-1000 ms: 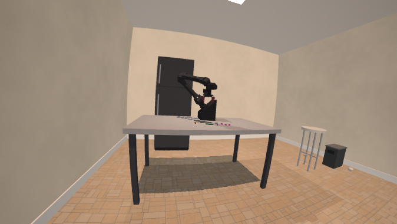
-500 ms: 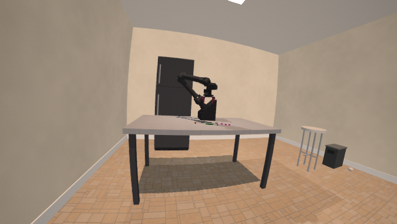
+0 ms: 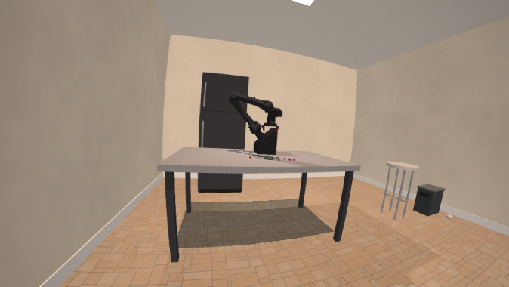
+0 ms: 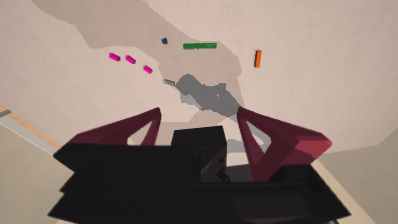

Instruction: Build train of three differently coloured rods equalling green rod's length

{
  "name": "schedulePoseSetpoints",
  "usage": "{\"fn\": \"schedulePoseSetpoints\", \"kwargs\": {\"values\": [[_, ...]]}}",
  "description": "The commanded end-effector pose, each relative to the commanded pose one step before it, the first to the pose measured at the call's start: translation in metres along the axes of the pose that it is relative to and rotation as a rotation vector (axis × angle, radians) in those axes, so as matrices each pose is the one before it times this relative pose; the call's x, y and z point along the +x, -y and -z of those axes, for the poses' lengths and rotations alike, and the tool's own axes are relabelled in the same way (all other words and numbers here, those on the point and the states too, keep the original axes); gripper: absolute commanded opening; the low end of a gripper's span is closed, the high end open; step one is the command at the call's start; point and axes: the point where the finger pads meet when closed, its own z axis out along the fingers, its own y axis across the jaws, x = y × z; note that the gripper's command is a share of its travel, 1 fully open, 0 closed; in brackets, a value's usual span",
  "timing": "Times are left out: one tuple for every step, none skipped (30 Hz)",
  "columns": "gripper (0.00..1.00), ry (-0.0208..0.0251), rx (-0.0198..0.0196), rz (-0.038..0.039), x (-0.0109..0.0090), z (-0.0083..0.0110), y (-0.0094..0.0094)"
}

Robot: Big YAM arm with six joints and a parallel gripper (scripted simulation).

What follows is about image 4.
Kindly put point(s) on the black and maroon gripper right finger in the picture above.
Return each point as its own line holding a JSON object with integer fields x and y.
{"x": 290, "y": 144}

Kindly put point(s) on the orange rod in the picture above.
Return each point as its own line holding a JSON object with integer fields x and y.
{"x": 257, "y": 58}

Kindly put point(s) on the grey rod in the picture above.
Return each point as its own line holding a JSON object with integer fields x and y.
{"x": 168, "y": 82}

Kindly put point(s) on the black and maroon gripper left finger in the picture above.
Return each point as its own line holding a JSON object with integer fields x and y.
{"x": 117, "y": 133}

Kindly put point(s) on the green rod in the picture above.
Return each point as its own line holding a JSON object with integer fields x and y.
{"x": 199, "y": 45}

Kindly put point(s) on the magenta rod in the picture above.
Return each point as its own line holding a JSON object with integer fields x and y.
{"x": 113, "y": 56}
{"x": 130, "y": 59}
{"x": 147, "y": 69}

